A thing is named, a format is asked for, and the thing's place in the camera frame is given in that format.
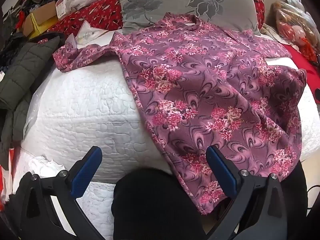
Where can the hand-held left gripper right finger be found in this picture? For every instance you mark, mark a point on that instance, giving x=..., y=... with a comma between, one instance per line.
x=222, y=172

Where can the white quilted mattress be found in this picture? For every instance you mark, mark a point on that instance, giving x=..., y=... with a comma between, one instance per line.
x=82, y=105

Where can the grey floral pillow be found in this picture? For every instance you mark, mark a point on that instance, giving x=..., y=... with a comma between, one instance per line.
x=175, y=5

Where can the dark green puffer jacket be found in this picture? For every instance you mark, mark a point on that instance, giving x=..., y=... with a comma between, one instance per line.
x=20, y=75

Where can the white plastic bag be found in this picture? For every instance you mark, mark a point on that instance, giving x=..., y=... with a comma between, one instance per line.
x=80, y=1

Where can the crumpled white cloth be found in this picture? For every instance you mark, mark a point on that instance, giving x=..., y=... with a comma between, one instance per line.
x=42, y=163

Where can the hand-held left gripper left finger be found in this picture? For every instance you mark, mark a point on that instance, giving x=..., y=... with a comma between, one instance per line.
x=86, y=172

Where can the brown cardboard box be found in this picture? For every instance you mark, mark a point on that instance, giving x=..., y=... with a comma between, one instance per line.
x=42, y=11

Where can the plain red cloth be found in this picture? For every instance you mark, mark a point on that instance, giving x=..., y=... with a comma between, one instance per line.
x=305, y=67

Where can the pink floral shirt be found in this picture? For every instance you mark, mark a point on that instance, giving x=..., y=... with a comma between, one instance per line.
x=200, y=92

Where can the plush toy in plastic bag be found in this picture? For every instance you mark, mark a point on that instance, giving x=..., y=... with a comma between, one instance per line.
x=292, y=27

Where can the yellow box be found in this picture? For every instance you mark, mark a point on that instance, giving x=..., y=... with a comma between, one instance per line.
x=37, y=26

